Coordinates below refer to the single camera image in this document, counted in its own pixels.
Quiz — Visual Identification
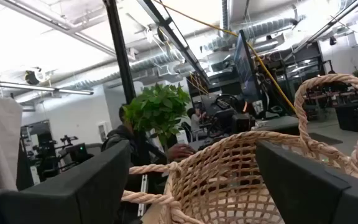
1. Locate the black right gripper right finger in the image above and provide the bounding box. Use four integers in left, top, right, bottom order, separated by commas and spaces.
255, 139, 358, 224

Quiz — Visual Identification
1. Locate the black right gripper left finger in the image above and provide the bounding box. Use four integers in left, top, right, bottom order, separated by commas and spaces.
0, 139, 132, 224

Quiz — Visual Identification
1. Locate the woven rope basket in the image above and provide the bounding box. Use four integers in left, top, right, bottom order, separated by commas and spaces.
121, 73, 358, 224

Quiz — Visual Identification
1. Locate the black background robot station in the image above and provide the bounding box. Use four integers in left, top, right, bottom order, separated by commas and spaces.
20, 119, 94, 184

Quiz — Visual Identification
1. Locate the person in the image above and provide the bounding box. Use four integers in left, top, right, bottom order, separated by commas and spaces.
186, 107, 208, 131
100, 105, 155, 169

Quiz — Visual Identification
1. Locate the grey desk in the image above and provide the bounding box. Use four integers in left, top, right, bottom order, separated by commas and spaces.
253, 115, 301, 135

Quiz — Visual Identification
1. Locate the black bin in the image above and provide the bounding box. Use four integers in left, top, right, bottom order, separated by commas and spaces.
334, 102, 358, 133

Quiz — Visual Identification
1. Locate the long ceiling light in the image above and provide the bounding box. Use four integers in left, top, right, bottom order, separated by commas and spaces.
0, 78, 94, 96

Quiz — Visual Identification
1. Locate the person's hand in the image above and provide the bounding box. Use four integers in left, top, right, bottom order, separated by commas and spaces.
166, 143, 197, 162

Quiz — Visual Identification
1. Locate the green potted plant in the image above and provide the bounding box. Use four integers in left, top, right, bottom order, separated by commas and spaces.
122, 82, 192, 149

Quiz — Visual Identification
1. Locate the black computer monitor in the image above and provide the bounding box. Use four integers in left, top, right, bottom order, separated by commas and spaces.
233, 29, 262, 103

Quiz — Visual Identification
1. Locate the yellow cable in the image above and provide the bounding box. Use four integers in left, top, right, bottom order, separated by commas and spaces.
152, 0, 297, 114

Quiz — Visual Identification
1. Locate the black vertical frame post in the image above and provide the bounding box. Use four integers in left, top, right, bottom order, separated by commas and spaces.
103, 0, 137, 105

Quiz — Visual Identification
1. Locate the silver ventilation duct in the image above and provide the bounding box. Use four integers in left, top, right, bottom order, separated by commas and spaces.
70, 17, 301, 91

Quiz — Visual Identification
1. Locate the black overhead frame beam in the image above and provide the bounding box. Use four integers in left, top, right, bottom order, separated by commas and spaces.
136, 0, 211, 85

